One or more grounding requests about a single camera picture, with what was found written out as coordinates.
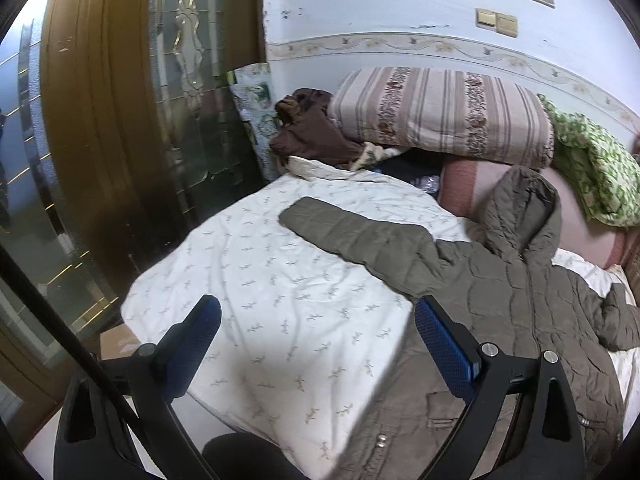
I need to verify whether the wooden glass door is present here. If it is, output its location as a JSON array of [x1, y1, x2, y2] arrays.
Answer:
[[0, 0, 267, 401]]

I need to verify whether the cardboard box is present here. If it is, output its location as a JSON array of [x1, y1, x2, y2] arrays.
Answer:
[[100, 324, 141, 361]]

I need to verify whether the pink bed blanket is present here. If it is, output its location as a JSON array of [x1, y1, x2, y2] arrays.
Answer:
[[437, 157, 637, 269]]

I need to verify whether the cream leaf-print cloth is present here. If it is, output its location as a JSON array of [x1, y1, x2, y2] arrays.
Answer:
[[349, 141, 408, 171]]

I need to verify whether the purple plastic bag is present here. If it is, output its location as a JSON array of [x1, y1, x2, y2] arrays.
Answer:
[[411, 174, 440, 196]]

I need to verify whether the floral pillow by door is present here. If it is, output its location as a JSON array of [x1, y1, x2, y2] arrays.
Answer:
[[227, 63, 280, 182]]

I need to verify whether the black cable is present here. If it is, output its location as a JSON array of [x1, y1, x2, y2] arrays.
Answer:
[[0, 244, 222, 480]]

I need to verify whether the beige wall switch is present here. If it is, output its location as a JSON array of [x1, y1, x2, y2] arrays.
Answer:
[[475, 8, 518, 38]]

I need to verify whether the green white patterned blanket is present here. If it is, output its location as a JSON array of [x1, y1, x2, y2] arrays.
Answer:
[[538, 94, 639, 229]]

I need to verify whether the white leaf-print duvet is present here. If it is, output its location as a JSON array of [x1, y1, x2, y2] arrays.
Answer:
[[122, 160, 483, 479]]

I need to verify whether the brown crumpled garment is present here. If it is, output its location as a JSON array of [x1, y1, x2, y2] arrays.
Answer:
[[269, 88, 363, 167]]

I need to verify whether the olive quilted hooded jacket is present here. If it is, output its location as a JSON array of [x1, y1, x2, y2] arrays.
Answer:
[[280, 166, 639, 479]]

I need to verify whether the striped floral folded quilt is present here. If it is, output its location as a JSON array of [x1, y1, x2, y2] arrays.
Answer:
[[328, 66, 554, 169]]

